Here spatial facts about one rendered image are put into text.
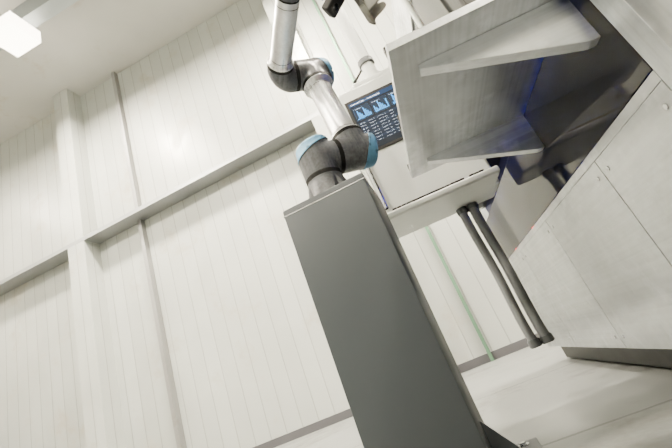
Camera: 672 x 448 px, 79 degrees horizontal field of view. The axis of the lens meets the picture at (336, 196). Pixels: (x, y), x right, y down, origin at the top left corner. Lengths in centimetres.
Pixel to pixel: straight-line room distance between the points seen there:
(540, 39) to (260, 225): 482
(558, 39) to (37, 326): 749
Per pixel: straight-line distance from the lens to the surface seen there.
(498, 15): 100
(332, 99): 147
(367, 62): 223
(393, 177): 183
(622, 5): 96
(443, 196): 155
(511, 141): 143
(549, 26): 103
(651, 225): 119
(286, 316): 516
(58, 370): 730
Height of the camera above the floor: 32
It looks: 24 degrees up
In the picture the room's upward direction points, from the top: 22 degrees counter-clockwise
